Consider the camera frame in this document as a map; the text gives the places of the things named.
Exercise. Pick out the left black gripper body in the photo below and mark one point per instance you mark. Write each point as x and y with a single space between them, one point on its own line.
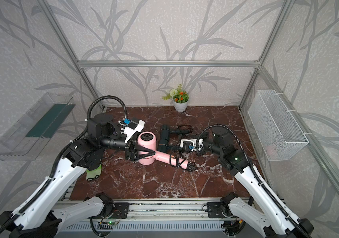
127 149

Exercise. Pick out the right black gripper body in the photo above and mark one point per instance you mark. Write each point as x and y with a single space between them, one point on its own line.
208 146

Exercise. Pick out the pink hair dryer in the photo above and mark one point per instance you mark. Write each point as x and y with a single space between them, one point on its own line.
149 154

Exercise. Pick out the dark green hair dryer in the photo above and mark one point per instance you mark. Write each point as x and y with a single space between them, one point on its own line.
163 146
166 131

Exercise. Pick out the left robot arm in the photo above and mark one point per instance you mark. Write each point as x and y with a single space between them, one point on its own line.
36 218

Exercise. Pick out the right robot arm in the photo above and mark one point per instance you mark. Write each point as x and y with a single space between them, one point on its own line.
275 220

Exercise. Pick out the black green work glove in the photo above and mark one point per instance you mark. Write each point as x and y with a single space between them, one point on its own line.
93 174

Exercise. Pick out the white pot artificial flowers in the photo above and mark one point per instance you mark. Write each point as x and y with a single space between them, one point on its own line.
179 98

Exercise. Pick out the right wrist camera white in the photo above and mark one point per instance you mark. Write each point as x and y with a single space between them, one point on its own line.
189 145

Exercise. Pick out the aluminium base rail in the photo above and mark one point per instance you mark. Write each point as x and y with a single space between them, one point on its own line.
170 214

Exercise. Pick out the white wire mesh basket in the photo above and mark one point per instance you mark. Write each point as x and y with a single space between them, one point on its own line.
279 133

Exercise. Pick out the horizontal aluminium frame bar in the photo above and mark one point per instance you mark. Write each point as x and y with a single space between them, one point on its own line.
166 63

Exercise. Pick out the clear plastic wall shelf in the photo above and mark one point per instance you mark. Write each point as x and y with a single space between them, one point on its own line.
26 139

